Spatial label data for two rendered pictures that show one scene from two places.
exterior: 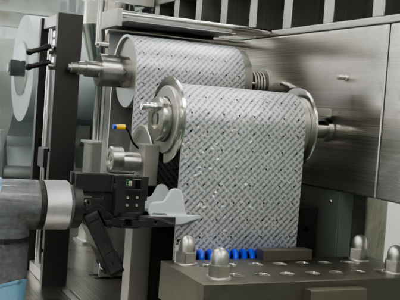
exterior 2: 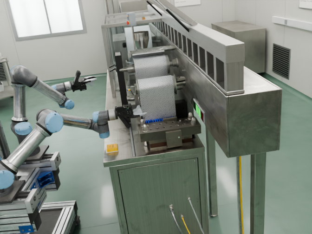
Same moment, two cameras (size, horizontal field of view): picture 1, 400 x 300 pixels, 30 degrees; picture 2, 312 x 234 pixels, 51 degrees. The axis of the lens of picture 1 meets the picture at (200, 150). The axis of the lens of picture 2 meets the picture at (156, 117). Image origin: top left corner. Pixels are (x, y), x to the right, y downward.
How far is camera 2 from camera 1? 1.26 m
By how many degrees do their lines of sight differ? 28
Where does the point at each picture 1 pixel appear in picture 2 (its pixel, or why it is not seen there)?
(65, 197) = (113, 114)
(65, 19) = (116, 57)
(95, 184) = (120, 109)
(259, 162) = (161, 97)
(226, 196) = (154, 106)
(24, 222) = (105, 120)
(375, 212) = not seen: hidden behind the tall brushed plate
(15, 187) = (101, 113)
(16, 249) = (104, 126)
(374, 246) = not seen: hidden behind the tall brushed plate
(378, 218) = not seen: hidden behind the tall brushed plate
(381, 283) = (187, 128)
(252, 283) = (151, 132)
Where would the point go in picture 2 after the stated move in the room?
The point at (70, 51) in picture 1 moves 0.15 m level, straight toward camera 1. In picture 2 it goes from (120, 65) to (114, 70)
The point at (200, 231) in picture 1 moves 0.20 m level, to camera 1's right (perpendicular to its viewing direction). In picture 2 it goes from (148, 115) to (176, 116)
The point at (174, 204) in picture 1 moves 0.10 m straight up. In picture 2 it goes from (139, 111) to (137, 97)
